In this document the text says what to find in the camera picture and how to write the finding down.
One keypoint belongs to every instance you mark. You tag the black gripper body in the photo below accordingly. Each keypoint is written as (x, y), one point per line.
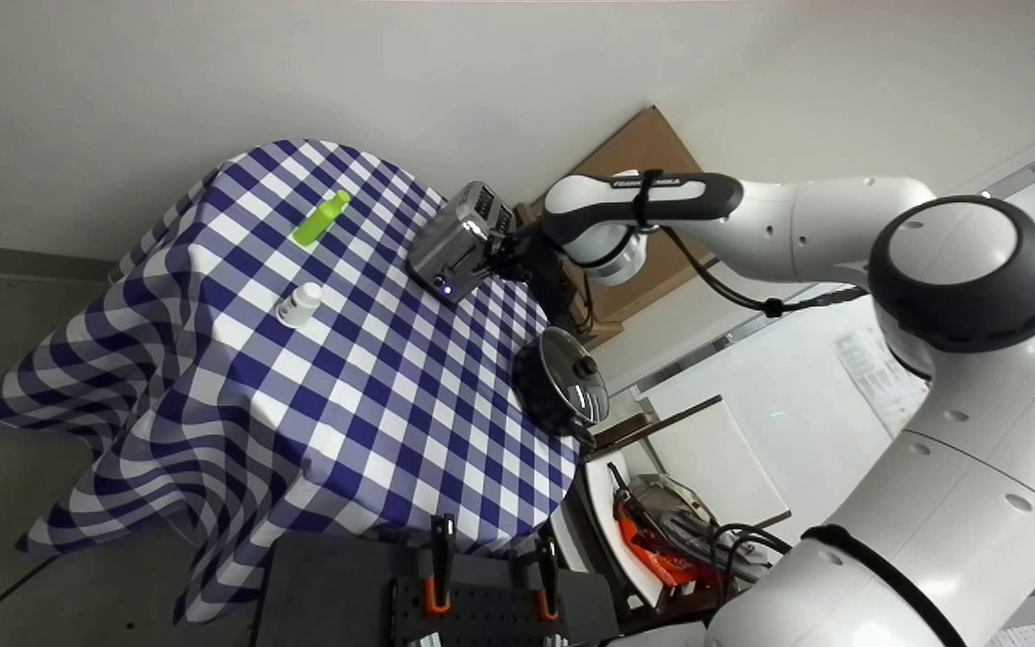
(531, 257)

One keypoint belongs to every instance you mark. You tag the silver toaster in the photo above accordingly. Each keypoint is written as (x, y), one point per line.
(452, 253)

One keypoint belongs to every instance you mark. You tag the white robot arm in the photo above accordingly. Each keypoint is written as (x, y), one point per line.
(937, 542)

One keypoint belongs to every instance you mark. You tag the black pot with glass lid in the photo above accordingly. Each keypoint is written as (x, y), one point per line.
(560, 381)

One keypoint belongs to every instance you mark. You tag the brown cardboard box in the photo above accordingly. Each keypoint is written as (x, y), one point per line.
(574, 301)

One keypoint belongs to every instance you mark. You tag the green bottle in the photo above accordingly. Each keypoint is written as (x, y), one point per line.
(314, 229)

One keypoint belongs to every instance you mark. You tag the small white bottle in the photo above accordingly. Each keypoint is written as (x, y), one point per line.
(301, 305)

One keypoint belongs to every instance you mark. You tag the blue white checkered tablecloth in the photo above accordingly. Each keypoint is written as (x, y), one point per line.
(379, 416)

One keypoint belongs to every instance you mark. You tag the left orange black clamp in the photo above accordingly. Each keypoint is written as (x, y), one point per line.
(436, 580)

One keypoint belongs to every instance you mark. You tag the orange black clamp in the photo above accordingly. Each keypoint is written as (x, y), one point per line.
(549, 588)
(436, 580)

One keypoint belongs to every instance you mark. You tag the right orange black clamp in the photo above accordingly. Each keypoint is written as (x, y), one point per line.
(549, 588)

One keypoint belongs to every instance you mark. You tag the red white poster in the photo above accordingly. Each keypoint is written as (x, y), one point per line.
(888, 389)

